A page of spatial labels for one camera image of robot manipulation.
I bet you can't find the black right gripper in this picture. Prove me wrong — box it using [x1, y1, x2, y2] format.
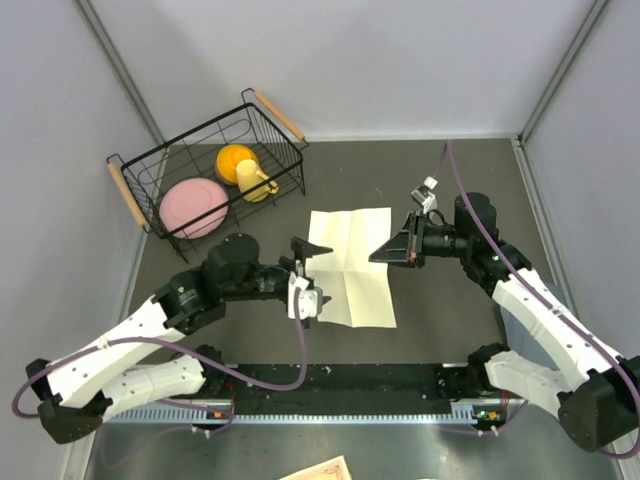
[370, 210, 472, 267]

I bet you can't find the cream paper letter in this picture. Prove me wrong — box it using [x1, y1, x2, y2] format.
[306, 207, 397, 329]

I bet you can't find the grey blue envelope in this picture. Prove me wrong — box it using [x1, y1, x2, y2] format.
[498, 282, 561, 361]

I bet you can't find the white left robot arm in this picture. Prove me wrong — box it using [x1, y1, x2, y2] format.
[26, 233, 332, 445]

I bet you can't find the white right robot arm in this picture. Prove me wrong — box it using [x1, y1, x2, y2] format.
[369, 192, 639, 452]

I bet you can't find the pale yellow mug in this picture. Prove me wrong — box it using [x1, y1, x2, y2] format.
[236, 159, 279, 203]

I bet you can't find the orange bowl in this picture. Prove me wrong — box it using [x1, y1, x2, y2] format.
[215, 144, 258, 185]

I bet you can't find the pink plate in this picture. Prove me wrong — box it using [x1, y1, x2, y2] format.
[159, 178, 229, 239]

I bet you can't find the brown patterned paper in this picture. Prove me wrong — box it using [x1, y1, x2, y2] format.
[281, 456, 352, 480]

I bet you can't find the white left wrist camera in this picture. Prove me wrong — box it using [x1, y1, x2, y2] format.
[287, 272, 323, 320]

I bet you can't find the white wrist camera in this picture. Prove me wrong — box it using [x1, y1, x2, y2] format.
[411, 176, 438, 215]
[287, 272, 323, 320]

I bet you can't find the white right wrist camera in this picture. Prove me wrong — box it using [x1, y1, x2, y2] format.
[411, 176, 438, 215]

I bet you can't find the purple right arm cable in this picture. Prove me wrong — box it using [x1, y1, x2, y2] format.
[432, 139, 640, 460]

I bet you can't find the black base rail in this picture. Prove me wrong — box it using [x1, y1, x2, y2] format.
[169, 362, 526, 416]

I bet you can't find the black wire dish basket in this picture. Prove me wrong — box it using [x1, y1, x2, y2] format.
[106, 88, 309, 262]

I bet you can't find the grey slotted cable duct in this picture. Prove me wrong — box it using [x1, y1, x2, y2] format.
[107, 403, 506, 427]

